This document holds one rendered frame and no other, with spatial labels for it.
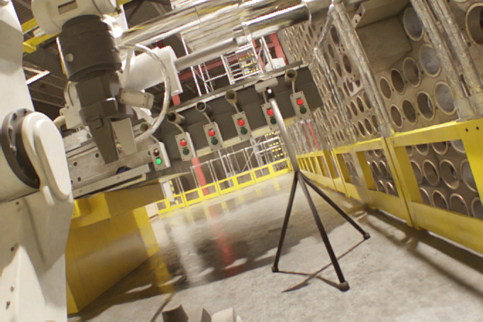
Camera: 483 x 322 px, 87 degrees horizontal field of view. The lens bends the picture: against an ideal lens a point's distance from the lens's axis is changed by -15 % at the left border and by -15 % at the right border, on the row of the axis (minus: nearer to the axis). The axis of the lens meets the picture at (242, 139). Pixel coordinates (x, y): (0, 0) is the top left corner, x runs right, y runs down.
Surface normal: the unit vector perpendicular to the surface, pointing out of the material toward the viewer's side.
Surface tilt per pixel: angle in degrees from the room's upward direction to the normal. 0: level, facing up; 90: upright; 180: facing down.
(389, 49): 90
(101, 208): 90
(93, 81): 101
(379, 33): 90
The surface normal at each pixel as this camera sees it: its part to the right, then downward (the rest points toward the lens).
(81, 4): 0.11, 0.07
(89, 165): -0.10, -0.07
